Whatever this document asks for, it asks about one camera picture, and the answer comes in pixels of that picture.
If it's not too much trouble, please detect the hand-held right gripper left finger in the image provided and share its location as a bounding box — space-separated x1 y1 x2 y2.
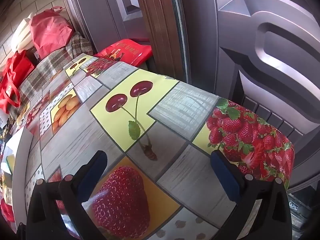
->
26 150 108 240

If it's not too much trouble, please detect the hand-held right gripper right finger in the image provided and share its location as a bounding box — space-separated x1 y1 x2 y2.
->
210 150 293 240

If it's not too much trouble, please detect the white shallow tray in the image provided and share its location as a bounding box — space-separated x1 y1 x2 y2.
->
4 127 33 170

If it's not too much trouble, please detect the fruit print tablecloth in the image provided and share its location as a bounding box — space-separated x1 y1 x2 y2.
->
5 54 295 240

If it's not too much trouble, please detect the plaid cloth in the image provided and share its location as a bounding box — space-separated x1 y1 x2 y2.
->
9 32 94 120

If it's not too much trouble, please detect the glossy red tote bag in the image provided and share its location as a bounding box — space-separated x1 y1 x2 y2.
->
0 50 35 114

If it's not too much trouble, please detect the red printed bag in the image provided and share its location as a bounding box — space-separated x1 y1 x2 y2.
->
94 39 153 67

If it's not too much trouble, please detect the grey embossed metal door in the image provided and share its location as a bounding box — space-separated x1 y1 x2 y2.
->
172 0 320 198

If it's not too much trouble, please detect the pink-red fabric bag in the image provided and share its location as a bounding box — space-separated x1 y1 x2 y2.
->
29 6 75 59

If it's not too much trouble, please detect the cream foam roll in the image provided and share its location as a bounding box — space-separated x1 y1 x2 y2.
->
11 12 35 54

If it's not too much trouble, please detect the grey panelled door leaf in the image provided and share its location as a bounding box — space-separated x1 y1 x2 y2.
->
59 0 150 55

